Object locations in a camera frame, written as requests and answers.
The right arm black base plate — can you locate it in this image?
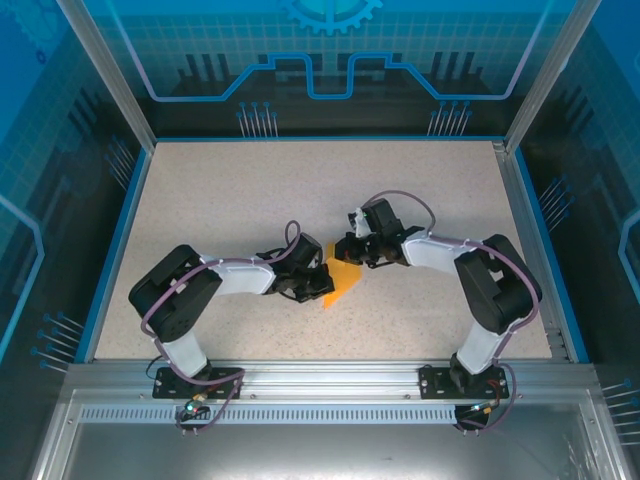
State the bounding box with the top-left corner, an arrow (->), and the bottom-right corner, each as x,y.
418,363 -> 508,402

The aluminium side rail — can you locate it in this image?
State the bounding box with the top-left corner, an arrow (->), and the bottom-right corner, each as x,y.
492,139 -> 571,361

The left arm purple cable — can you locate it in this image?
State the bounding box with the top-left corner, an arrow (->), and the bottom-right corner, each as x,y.
139,220 -> 302,433

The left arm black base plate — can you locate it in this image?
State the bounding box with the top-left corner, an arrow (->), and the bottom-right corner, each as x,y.
153,365 -> 247,402

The slotted cable duct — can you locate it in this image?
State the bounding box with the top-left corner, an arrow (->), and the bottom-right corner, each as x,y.
78,404 -> 460,426

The aluminium mounting rail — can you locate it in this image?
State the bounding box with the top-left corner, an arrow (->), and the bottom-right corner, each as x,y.
64,358 -> 604,401

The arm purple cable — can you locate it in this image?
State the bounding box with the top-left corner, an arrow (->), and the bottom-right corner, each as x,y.
360,189 -> 544,434
139,220 -> 302,433

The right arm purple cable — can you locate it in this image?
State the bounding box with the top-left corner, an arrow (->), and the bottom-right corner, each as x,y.
360,189 -> 544,434

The blue table edge strip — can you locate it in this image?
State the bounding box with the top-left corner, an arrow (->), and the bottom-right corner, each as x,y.
74,148 -> 154,364
513,148 -> 590,364

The aluminium frame post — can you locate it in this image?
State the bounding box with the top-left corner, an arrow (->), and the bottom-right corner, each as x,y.
53,0 -> 157,152
503,0 -> 604,154

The thin black wire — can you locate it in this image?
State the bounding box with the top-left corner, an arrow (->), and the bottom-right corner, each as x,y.
143,354 -> 169,384

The cable connector with light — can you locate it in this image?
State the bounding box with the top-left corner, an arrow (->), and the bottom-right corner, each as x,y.
182,392 -> 211,419
467,397 -> 504,417

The steel bench tray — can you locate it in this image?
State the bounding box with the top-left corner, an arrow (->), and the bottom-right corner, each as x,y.
27,389 -> 634,480

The yellow paper sheet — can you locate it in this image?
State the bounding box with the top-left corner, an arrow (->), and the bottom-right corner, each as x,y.
322,241 -> 364,312

